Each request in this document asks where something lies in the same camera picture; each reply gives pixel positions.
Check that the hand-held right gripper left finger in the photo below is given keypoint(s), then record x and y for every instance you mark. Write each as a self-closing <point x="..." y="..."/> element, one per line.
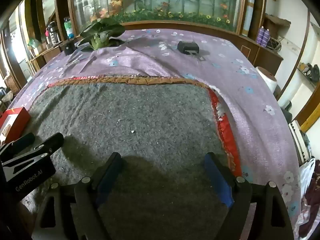
<point x="107" y="180"/>

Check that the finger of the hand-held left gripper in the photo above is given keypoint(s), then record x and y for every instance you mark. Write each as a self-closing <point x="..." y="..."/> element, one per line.
<point x="22" y="141"/>
<point x="53" y="141"/>

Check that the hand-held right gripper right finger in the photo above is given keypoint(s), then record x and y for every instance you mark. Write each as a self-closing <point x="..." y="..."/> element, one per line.
<point x="217" y="180"/>

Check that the red box white inside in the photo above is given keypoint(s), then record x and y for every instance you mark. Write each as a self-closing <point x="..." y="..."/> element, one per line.
<point x="20" y="120"/>

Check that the grey felt mat red border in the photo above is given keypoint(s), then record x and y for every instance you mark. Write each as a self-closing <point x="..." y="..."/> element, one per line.
<point x="137" y="120"/>

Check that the wooden side shelf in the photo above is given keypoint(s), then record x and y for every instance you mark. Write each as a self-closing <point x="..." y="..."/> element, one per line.
<point x="45" y="52"/>

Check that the white ribbed heater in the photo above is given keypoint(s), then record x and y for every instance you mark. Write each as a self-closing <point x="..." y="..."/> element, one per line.
<point x="300" y="142"/>

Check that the small black motor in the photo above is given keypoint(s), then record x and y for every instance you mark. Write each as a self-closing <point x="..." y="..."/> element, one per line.
<point x="68" y="48"/>

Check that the maroon cloth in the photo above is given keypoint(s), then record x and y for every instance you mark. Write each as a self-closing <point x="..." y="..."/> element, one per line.
<point x="312" y="200"/>

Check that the silver thermos flask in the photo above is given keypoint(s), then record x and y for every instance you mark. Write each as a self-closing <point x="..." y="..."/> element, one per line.
<point x="53" y="33"/>

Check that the green bok choy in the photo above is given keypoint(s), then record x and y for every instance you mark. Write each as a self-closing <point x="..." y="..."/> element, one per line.
<point x="100" y="38"/>

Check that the green blue water bottle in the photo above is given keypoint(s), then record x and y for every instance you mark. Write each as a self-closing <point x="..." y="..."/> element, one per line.
<point x="68" y="28"/>

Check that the purple floral blanket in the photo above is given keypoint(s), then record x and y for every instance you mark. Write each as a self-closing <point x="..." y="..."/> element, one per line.
<point x="175" y="62"/>

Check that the wooden sideboard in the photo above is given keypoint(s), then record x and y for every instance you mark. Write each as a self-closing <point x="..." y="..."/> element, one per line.
<point x="262" y="55"/>

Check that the purple spray bottle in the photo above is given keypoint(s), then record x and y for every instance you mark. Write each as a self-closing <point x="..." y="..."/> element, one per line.
<point x="266" y="38"/>
<point x="261" y="36"/>

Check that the glass flower display cabinet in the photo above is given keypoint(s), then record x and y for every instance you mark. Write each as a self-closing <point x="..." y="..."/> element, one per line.
<point x="155" y="0"/>

